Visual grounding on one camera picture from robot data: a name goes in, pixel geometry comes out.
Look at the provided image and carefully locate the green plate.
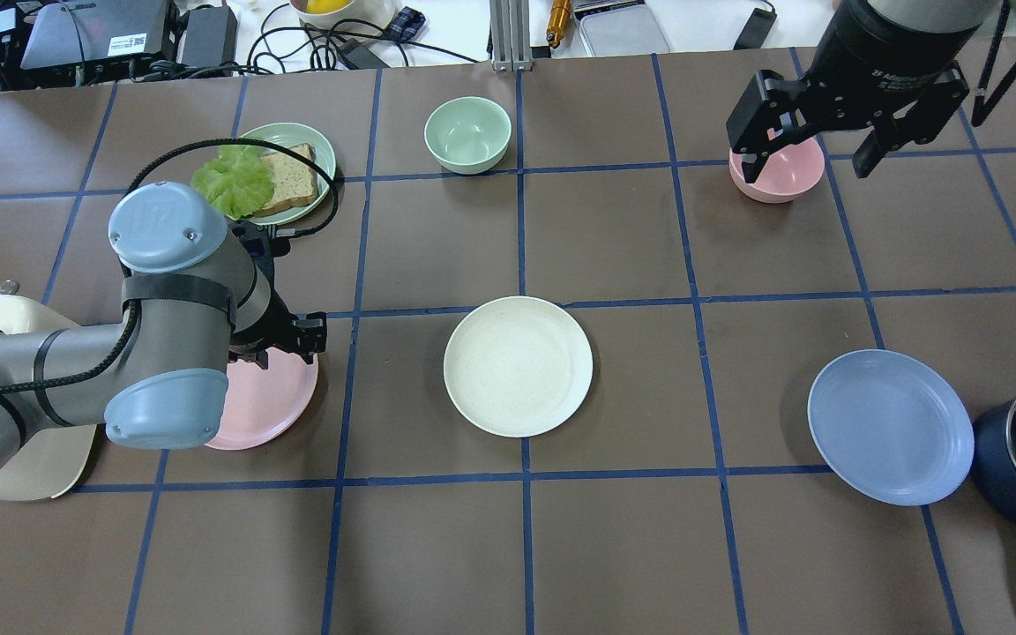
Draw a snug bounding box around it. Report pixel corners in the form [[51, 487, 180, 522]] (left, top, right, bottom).
[[241, 122, 336, 226]]

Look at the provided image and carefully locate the cream white plate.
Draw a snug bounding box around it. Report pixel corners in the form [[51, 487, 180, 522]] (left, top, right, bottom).
[[443, 295, 594, 438]]

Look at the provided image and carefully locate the white toaster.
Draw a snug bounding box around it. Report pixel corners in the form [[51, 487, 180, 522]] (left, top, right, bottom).
[[0, 279, 100, 502]]

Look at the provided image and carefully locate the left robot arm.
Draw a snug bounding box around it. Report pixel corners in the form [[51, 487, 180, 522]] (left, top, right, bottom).
[[0, 182, 327, 470]]

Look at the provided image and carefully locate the black power adapter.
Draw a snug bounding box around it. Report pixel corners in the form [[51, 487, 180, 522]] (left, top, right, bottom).
[[177, 5, 238, 68]]

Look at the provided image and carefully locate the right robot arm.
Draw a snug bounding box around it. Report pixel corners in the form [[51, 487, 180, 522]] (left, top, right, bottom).
[[726, 1, 992, 183]]

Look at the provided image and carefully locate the blue plate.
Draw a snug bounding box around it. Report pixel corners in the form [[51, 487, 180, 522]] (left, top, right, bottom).
[[807, 350, 975, 506]]

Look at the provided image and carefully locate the brown bread slice on plate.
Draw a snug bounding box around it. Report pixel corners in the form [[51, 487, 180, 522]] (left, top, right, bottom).
[[249, 150, 321, 223]]

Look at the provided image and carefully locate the pink plate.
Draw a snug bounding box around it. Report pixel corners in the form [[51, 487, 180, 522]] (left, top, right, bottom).
[[205, 348, 321, 451]]

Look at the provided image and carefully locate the black laptop computer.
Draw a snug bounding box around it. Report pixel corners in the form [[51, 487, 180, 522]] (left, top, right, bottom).
[[19, 1, 178, 72]]

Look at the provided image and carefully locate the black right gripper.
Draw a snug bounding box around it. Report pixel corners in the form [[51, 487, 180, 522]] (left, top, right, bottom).
[[726, 62, 970, 183]]

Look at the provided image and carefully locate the aluminium frame post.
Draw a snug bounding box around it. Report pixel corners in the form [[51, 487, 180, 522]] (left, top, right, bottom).
[[489, 0, 533, 72]]

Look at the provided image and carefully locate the green lettuce leaf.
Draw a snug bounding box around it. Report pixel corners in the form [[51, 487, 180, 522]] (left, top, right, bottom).
[[190, 145, 275, 220]]

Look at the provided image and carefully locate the pink bowl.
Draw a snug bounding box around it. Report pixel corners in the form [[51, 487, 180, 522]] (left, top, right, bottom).
[[728, 138, 826, 204]]

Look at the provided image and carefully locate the green bowl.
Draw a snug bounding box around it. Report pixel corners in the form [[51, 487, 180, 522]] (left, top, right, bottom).
[[423, 96, 513, 176]]

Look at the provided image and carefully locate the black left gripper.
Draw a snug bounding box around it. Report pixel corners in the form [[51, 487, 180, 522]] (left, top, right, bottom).
[[228, 304, 327, 370]]

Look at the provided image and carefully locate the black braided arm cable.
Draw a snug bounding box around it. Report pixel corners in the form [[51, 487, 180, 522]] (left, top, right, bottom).
[[0, 138, 340, 408]]

